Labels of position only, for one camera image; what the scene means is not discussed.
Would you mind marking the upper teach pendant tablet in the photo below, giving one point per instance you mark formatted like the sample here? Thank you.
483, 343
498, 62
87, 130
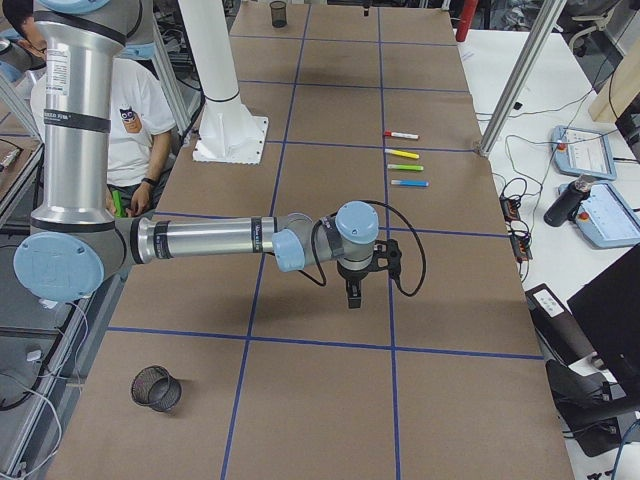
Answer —
578, 151

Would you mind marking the near black mesh pen cup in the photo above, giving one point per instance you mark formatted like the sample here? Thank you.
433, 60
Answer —
154, 387

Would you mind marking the green handheld tool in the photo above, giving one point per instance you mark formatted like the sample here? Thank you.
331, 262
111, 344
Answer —
119, 210

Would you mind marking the black monitor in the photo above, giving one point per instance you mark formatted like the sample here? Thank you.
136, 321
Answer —
607, 311

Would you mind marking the black water bottle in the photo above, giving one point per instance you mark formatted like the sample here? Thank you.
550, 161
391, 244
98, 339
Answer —
567, 203

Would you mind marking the green highlighter pen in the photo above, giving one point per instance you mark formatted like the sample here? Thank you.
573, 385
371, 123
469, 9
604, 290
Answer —
406, 167

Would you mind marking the aluminium frame post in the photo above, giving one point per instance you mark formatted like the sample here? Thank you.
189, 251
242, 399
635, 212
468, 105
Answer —
535, 42

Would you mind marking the seated person white t-shirt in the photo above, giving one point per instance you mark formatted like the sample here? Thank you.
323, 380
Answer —
140, 141

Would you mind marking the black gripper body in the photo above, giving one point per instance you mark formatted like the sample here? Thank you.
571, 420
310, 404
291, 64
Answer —
351, 273

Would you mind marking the red fire extinguisher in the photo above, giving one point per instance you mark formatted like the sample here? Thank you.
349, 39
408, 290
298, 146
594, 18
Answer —
465, 19

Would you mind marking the blue highlighter pen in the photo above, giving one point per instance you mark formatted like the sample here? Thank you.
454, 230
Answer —
409, 183

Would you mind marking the red and white marker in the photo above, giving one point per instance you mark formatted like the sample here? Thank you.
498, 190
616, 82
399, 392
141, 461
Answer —
402, 135

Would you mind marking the teach pendant tablet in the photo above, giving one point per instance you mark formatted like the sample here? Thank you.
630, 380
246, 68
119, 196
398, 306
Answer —
605, 219
578, 151

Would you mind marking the black mesh pen cup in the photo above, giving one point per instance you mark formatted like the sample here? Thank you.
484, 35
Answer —
278, 11
154, 387

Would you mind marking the lower teach pendant tablet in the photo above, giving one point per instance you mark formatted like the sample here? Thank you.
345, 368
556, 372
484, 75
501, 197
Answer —
605, 219

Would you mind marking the far black mesh pen cup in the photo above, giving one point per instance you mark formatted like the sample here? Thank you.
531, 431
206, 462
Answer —
278, 11

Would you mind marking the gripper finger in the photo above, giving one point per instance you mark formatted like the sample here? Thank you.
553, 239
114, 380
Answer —
349, 294
357, 295

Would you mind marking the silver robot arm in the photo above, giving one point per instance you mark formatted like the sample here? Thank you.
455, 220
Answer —
76, 244

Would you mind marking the white central pedestal column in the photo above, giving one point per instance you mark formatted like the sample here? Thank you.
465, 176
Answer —
228, 132

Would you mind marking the black usb hub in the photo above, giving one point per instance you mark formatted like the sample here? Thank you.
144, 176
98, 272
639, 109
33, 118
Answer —
510, 209

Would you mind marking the yellow highlighter pen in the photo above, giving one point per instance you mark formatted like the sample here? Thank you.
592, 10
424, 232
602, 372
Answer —
402, 153

